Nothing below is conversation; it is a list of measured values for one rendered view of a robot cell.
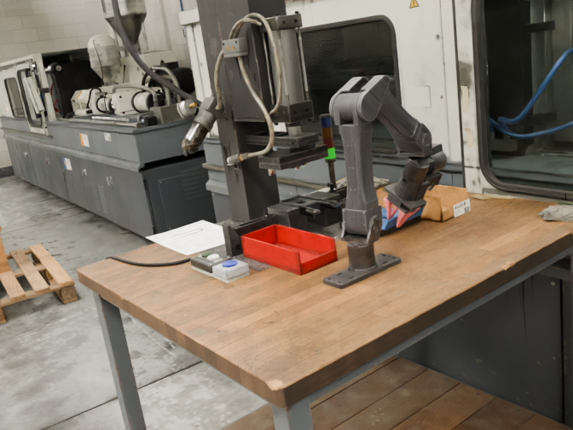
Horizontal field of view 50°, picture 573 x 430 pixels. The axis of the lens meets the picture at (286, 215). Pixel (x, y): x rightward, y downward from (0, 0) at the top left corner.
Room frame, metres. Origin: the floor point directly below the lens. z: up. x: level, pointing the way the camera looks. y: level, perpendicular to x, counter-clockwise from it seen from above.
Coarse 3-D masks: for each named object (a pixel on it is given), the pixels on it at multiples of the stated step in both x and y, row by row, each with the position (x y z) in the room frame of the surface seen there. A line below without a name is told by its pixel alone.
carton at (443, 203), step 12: (384, 192) 1.82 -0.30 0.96; (432, 192) 1.81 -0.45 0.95; (444, 192) 1.78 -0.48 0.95; (456, 192) 1.74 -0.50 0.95; (384, 204) 1.83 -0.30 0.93; (432, 204) 1.67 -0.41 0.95; (444, 204) 1.78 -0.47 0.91; (456, 204) 1.69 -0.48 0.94; (468, 204) 1.72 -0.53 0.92; (420, 216) 1.71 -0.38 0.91; (432, 216) 1.67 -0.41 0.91; (444, 216) 1.65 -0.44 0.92; (456, 216) 1.68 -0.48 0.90
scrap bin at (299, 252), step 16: (256, 240) 1.54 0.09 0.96; (272, 240) 1.65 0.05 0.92; (288, 240) 1.62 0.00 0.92; (304, 240) 1.56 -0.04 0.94; (320, 240) 1.50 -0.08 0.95; (256, 256) 1.54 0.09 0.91; (272, 256) 1.48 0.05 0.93; (288, 256) 1.43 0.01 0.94; (304, 256) 1.52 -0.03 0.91; (320, 256) 1.43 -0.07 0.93; (336, 256) 1.46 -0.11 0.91; (304, 272) 1.40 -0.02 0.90
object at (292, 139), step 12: (264, 132) 1.95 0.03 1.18; (276, 132) 1.91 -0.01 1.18; (288, 132) 1.77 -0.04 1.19; (300, 132) 1.77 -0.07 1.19; (312, 132) 1.77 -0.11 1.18; (264, 144) 1.84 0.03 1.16; (276, 144) 1.79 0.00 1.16; (288, 144) 1.74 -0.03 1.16; (300, 144) 1.71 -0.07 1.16; (312, 144) 1.78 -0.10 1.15; (324, 144) 1.79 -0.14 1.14; (264, 156) 1.73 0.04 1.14; (276, 156) 1.70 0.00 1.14; (288, 156) 1.70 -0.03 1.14; (300, 156) 1.72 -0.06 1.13; (312, 156) 1.75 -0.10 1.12; (324, 156) 1.77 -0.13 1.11; (264, 168) 1.74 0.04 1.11; (276, 168) 1.69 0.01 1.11; (288, 168) 1.75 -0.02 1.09
